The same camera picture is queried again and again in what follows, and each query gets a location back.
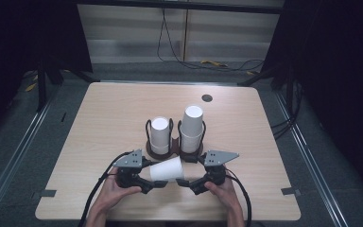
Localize bundle of black floor cables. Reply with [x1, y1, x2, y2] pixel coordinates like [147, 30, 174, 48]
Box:
[269, 81, 304, 140]

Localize black metal stand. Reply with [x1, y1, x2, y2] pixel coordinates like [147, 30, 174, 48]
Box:
[237, 61, 297, 112]
[35, 58, 100, 114]

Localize black curtain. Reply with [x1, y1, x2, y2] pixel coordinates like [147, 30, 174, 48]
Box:
[0, 0, 95, 140]
[260, 0, 363, 202]

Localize dark brown double cup holder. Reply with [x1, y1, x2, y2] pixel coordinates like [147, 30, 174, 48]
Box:
[145, 117, 207, 164]

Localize person's right hand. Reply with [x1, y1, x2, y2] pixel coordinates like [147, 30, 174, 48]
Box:
[203, 178, 241, 213]

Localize person's left hand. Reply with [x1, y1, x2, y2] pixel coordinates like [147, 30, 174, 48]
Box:
[94, 167, 143, 212]

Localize black hanging cable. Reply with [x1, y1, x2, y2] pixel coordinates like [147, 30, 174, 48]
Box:
[156, 8, 266, 72]

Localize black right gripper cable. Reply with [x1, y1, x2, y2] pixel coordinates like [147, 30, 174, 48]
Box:
[225, 168, 253, 227]

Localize white paper cup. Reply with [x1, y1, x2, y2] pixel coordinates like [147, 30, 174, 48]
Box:
[150, 116, 170, 146]
[149, 156, 184, 183]
[181, 104, 204, 138]
[150, 142, 170, 155]
[179, 128, 203, 154]

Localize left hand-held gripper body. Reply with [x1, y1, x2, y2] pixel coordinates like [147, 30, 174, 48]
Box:
[112, 148, 152, 189]

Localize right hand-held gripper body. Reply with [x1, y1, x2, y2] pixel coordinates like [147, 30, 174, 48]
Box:
[203, 150, 240, 186]

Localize grey tape strip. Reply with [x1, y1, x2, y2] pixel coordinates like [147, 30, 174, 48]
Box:
[39, 189, 58, 199]
[281, 186, 302, 197]

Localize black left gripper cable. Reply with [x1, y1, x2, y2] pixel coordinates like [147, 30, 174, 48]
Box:
[77, 150, 134, 227]

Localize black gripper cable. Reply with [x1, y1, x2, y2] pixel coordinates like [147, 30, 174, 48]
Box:
[225, 168, 253, 227]
[77, 150, 134, 227]

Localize metal floor rail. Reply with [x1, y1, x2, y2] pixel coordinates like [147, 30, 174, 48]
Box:
[0, 91, 60, 219]
[273, 90, 350, 227]

